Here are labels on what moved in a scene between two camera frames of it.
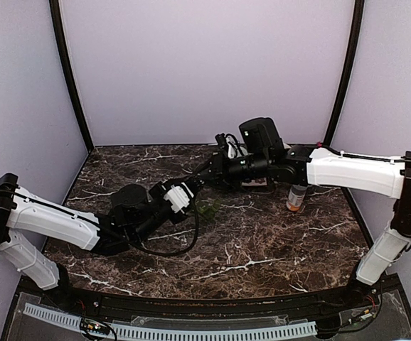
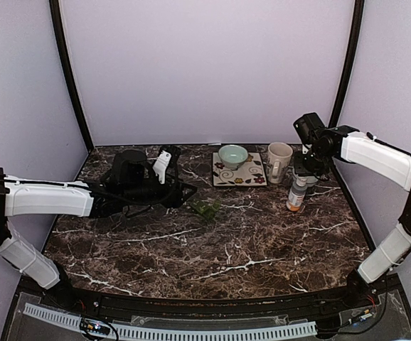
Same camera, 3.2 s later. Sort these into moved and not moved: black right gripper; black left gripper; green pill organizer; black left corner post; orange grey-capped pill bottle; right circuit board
Moved: black right gripper; black left gripper
Not moved: black left corner post; right circuit board; green pill organizer; orange grey-capped pill bottle
